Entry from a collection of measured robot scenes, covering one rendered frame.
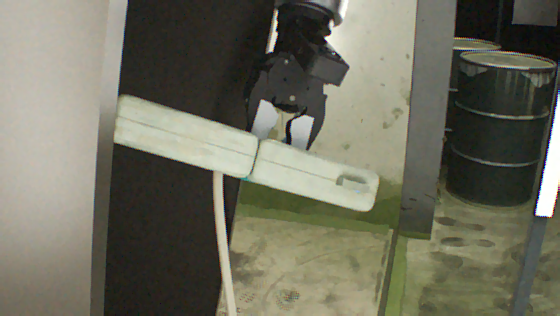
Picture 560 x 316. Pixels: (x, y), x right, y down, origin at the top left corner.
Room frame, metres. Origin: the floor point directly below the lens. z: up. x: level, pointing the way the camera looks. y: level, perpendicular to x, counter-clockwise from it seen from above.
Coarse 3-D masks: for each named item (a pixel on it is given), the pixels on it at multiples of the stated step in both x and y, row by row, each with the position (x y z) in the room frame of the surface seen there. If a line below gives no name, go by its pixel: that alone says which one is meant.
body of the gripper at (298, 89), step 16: (288, 16) 0.62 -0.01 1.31; (304, 16) 0.60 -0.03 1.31; (320, 16) 0.60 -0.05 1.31; (320, 32) 0.64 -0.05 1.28; (288, 48) 0.60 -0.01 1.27; (256, 64) 0.63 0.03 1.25; (272, 64) 0.57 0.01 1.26; (288, 64) 0.58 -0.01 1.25; (272, 80) 0.56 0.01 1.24; (288, 80) 0.57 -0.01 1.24; (304, 80) 0.58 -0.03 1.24; (272, 96) 0.57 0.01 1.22; (288, 96) 0.56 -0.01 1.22; (304, 96) 0.57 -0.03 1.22; (320, 96) 0.58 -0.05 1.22; (288, 112) 0.62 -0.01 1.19
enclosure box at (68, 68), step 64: (0, 0) 0.34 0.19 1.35; (64, 0) 0.33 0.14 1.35; (128, 0) 0.96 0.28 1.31; (192, 0) 0.94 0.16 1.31; (256, 0) 0.92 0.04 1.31; (0, 64) 0.34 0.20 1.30; (64, 64) 0.33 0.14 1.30; (128, 64) 0.97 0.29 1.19; (192, 64) 0.94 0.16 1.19; (0, 128) 0.34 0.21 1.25; (64, 128) 0.33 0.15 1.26; (0, 192) 0.34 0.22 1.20; (64, 192) 0.33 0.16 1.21; (128, 192) 0.97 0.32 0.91; (192, 192) 0.94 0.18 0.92; (0, 256) 0.34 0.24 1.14; (64, 256) 0.33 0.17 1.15; (128, 256) 0.97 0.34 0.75; (192, 256) 0.94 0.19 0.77
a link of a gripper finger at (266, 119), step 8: (264, 104) 0.56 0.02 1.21; (264, 112) 0.55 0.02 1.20; (272, 112) 0.56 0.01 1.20; (256, 120) 0.55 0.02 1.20; (264, 120) 0.55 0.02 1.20; (272, 120) 0.55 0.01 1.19; (256, 128) 0.54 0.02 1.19; (264, 128) 0.55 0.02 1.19; (272, 128) 0.55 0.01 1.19; (256, 136) 0.54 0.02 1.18; (264, 136) 0.54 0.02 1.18
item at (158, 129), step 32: (128, 96) 0.47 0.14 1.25; (128, 128) 0.45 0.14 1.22; (160, 128) 0.46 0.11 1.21; (192, 128) 0.47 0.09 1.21; (224, 128) 0.49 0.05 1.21; (192, 160) 0.47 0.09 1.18; (224, 160) 0.47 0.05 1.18; (256, 160) 0.49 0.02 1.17; (288, 160) 0.50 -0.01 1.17; (320, 160) 0.51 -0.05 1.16; (320, 192) 0.50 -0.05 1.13; (352, 192) 0.51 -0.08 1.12
